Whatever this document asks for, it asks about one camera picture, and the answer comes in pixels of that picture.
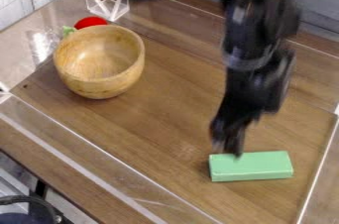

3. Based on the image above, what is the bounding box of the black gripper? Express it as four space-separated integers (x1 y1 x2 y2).
210 49 295 158

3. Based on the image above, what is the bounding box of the red plush strawberry toy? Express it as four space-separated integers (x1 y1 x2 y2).
63 16 107 37

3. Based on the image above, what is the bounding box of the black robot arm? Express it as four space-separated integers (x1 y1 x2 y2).
135 0 300 157

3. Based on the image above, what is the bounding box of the green rectangular block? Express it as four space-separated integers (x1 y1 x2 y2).
210 151 294 182

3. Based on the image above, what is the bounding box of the wooden bowl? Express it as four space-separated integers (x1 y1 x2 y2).
54 25 146 99

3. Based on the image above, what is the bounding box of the clear acrylic corner bracket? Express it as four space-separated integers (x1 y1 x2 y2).
84 0 130 22

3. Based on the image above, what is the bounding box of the black table clamp mount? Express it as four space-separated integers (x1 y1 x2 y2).
28 202 75 224

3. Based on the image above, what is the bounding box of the black cable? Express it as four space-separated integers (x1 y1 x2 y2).
0 195 58 224

